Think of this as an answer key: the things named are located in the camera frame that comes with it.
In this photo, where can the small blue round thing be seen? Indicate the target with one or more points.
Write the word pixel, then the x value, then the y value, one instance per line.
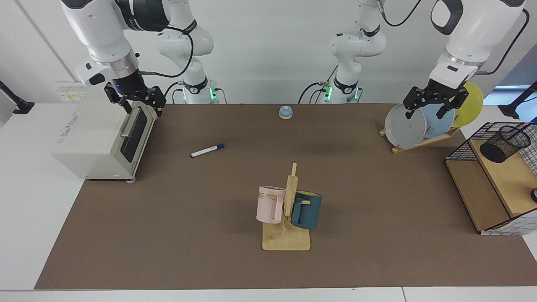
pixel 285 112

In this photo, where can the black mesh pen holder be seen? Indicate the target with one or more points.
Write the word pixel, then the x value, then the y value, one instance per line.
pixel 503 144

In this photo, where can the black camera stand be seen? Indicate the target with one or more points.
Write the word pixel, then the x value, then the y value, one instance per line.
pixel 16 102
pixel 518 102

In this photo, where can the teal cup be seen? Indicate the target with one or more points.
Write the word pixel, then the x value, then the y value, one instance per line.
pixel 310 212

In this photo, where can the grey plate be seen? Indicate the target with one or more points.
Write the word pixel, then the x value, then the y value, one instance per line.
pixel 403 128

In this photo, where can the pale toaster oven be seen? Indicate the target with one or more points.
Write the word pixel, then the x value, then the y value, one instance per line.
pixel 90 142

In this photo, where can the wooden plate rack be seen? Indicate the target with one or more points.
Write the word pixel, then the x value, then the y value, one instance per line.
pixel 419 144

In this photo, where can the light blue plate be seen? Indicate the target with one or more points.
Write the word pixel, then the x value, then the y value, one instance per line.
pixel 436 123

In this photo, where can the white marker with blue cap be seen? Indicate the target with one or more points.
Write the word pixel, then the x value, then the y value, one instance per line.
pixel 205 151

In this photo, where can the wooden cup stand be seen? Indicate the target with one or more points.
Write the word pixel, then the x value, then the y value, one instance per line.
pixel 287 241

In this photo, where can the brown table cloth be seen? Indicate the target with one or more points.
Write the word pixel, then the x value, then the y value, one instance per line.
pixel 209 218

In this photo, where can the pink cup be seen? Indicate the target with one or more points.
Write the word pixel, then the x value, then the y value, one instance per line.
pixel 268 205

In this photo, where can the yellow plate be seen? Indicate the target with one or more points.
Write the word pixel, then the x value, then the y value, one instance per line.
pixel 472 105

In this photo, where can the white wall socket box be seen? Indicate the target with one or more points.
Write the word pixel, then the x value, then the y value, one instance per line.
pixel 69 92

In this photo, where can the black round object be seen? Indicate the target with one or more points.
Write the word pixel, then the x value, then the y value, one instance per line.
pixel 534 195

